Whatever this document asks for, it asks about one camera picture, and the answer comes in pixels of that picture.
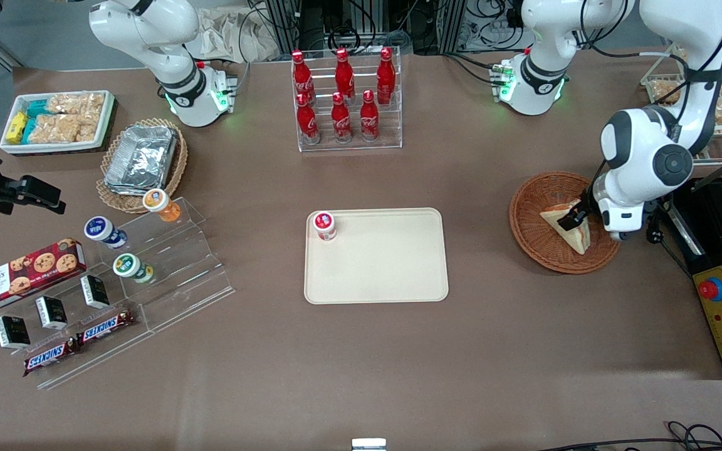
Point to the teal snack packet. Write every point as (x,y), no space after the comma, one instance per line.
(29,130)
(36,108)

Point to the orange gum bottle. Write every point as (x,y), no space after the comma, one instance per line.
(160,203)

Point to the stacked aluminium foil trays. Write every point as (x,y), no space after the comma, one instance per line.
(141,160)

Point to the Snickers chocolate bar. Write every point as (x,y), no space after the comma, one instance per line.
(51,356)
(105,327)

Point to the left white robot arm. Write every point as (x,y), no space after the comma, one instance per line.
(643,150)

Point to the white rectangular snack tray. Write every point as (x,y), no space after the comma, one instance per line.
(107,116)

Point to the black side platform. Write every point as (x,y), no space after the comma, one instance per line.
(709,213)

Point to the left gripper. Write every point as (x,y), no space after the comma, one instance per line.
(573,217)

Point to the black equipment frame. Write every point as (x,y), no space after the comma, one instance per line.
(461,25)
(311,25)

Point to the clear acrylic stepped display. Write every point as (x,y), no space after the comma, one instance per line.
(192,275)

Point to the blue gum bottle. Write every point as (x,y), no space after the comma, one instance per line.
(103,230)

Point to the small black white box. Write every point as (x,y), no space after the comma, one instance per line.
(51,312)
(12,332)
(95,291)

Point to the rice crisp snack pack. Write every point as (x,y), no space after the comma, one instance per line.
(76,103)
(63,128)

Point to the brown wicker basket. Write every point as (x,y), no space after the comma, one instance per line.
(536,232)

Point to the triangular sandwich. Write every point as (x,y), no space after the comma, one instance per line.
(577,239)

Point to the red gum bottle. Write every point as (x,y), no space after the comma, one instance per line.
(324,224)

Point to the light wicker basket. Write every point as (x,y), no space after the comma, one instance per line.
(176,169)

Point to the yellow snack box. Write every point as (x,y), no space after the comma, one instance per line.
(16,126)

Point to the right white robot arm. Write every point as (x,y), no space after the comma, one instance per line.
(141,31)

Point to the clear acrylic bottle rack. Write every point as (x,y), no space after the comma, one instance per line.
(386,128)

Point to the beige plastic tray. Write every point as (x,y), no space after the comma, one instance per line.
(386,263)

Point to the green gum bottle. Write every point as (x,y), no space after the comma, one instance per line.
(130,267)

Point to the beige crumpled cloth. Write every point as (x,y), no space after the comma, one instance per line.
(229,34)

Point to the small white edge object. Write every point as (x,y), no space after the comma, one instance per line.
(368,445)

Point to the red cola bottle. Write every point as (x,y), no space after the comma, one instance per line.
(344,75)
(340,122)
(368,120)
(386,78)
(307,122)
(302,78)

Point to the red Walkers cookie box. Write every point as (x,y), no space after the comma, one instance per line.
(22,275)

